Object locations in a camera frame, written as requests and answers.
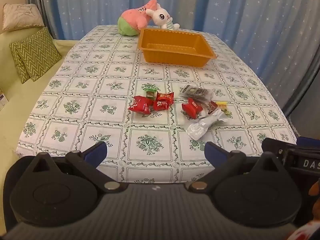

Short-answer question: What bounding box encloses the dark clear snack packet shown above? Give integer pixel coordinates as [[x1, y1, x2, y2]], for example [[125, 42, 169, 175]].
[[179, 85, 213, 103]]

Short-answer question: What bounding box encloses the orange plastic tray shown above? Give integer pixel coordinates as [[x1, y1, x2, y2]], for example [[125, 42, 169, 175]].
[[137, 28, 217, 68]]

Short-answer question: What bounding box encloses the person's right hand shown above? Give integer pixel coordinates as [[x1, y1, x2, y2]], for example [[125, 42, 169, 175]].
[[308, 182, 320, 197]]

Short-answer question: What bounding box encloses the blue star curtain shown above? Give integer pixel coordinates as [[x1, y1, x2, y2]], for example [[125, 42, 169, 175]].
[[47, 0, 320, 85]]

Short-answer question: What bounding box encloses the green zigzag pillow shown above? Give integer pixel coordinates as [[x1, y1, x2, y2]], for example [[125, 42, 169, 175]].
[[9, 41, 30, 84], [18, 27, 62, 82]]

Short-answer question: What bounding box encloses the grey curtain panel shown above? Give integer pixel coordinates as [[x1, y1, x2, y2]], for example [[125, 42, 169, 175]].
[[25, 0, 59, 40], [262, 17, 320, 117]]

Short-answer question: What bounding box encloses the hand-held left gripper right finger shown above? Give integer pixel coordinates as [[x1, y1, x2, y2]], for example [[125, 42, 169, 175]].
[[185, 141, 288, 193]]

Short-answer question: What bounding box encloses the white printed paper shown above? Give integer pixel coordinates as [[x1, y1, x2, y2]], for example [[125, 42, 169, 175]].
[[0, 87, 9, 111]]

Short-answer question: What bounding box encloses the white bunny plush toy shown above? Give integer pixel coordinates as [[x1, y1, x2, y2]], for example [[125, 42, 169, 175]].
[[145, 4, 180, 31]]

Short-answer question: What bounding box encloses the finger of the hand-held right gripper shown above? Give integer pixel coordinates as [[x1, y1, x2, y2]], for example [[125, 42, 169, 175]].
[[296, 136, 320, 148], [261, 137, 298, 157]]

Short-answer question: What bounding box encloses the green candy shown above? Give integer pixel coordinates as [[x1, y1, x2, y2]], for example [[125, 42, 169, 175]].
[[142, 84, 159, 99]]

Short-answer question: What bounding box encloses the light green sofa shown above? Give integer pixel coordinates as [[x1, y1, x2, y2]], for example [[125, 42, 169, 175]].
[[0, 26, 82, 230]]

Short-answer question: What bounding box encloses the shiny red candy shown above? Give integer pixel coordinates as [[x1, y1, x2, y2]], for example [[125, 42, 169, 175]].
[[156, 92, 175, 103]]

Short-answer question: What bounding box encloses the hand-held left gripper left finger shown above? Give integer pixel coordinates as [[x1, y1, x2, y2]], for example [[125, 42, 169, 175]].
[[21, 141, 125, 193]]

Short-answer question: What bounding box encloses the beige embroidered pillow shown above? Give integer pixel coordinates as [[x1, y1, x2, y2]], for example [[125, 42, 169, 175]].
[[2, 3, 45, 31]]

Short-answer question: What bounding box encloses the small red candy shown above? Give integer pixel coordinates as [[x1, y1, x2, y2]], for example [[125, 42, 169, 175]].
[[153, 100, 169, 111]]

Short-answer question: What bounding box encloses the red pillow snack packet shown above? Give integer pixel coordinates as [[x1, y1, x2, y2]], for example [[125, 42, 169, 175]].
[[128, 96, 154, 114], [182, 98, 204, 120]]

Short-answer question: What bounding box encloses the pink starfish plush toy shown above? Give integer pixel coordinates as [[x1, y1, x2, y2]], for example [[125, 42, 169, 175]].
[[118, 0, 163, 36]]

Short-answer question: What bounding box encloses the green floral printed tablecloth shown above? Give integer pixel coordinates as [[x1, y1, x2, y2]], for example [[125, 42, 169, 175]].
[[15, 25, 298, 183]]

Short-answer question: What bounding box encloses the silver foil snack packet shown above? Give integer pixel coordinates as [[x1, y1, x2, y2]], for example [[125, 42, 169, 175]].
[[185, 109, 228, 140]]

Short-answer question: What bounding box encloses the dark red candy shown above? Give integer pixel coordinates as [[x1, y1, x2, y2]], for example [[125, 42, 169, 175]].
[[206, 100, 219, 114]]

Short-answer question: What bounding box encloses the yellow candy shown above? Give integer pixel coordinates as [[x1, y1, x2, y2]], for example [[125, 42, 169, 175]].
[[215, 102, 233, 118]]

